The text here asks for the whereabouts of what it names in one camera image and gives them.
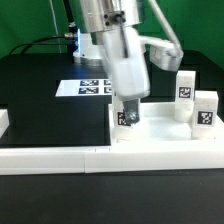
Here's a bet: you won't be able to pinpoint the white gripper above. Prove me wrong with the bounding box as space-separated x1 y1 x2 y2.
101 28 150 125

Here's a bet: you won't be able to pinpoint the white square table top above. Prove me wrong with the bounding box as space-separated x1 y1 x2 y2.
108 101 224 148

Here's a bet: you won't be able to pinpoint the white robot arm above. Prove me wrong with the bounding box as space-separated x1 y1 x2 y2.
74 0 183 125

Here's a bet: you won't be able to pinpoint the white sheet with tags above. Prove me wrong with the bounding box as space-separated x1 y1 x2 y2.
55 79 112 97

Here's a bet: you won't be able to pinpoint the white U-shaped fence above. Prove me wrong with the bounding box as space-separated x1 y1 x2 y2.
0 119 224 175

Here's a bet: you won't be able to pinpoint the black cables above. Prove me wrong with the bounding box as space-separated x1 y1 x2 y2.
8 0 79 56

